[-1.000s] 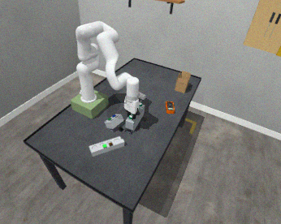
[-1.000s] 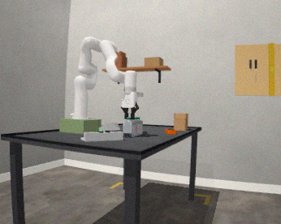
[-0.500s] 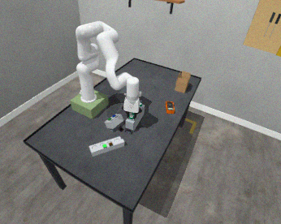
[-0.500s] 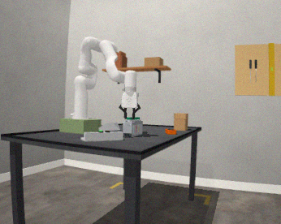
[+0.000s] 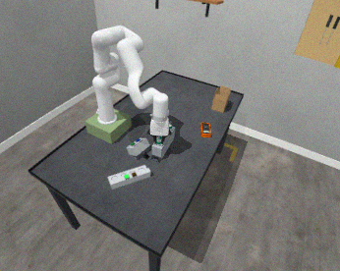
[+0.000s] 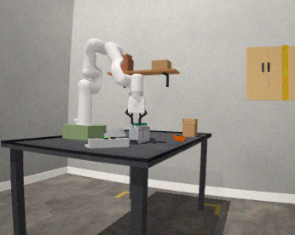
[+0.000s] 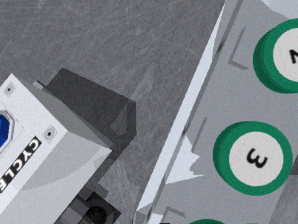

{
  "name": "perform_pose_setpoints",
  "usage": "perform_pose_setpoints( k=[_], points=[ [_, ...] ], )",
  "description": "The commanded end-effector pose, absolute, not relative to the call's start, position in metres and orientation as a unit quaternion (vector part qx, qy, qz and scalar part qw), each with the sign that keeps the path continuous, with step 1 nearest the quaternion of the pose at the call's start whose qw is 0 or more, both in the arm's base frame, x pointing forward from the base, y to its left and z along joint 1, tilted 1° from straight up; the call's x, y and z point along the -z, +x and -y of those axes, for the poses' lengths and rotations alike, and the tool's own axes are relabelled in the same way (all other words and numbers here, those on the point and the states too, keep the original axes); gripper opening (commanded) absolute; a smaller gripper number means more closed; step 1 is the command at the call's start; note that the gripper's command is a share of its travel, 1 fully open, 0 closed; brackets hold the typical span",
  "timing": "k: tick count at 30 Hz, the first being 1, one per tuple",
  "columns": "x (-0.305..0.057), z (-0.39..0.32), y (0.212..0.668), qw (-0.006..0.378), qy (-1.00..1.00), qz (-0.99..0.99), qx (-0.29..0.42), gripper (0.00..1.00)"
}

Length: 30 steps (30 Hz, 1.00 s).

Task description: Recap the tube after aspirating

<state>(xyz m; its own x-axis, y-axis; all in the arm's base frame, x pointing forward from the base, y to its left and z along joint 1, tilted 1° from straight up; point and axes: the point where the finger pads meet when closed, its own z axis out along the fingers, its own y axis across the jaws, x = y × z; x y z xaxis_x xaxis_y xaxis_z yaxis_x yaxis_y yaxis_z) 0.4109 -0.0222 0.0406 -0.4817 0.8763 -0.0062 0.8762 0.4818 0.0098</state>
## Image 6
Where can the light grey panel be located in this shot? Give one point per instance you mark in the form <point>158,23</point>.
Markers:
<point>106,143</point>

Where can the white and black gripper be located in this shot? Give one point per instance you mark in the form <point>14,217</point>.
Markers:
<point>136,104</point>

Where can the small brown cardboard box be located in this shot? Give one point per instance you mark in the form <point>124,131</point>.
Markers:
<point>188,127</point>

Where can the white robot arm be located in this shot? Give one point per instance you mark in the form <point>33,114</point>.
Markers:
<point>87,87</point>

